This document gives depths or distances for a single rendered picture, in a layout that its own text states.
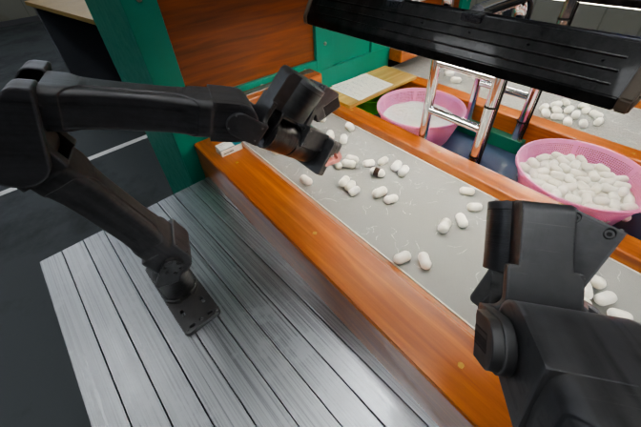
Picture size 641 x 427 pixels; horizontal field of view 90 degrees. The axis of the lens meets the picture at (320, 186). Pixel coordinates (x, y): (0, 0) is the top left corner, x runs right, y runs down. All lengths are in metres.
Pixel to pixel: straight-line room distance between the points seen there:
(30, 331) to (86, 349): 1.10
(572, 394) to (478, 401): 0.31
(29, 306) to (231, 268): 1.32
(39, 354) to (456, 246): 1.56
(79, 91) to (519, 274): 0.46
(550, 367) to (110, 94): 0.46
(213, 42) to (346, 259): 0.63
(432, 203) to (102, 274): 0.73
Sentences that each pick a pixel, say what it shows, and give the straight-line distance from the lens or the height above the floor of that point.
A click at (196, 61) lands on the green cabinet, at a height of 0.97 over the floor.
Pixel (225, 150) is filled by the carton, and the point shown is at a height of 0.78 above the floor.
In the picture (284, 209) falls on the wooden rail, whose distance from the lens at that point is 0.68.
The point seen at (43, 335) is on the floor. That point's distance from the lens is 1.80.
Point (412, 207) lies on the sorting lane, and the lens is 0.73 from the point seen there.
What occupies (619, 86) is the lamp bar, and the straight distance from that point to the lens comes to 0.52.
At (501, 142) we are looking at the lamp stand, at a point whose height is 0.69.
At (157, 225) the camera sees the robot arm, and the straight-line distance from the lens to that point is 0.59.
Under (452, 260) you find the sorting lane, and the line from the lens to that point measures 0.65.
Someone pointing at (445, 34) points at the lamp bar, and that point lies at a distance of 0.60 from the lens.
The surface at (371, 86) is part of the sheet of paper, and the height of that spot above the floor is 0.78.
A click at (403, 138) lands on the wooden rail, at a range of 0.90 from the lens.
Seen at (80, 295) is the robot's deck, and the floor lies 0.67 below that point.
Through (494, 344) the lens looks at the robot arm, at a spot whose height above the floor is 1.04.
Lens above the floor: 1.24
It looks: 41 degrees down
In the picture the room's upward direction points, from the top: 3 degrees counter-clockwise
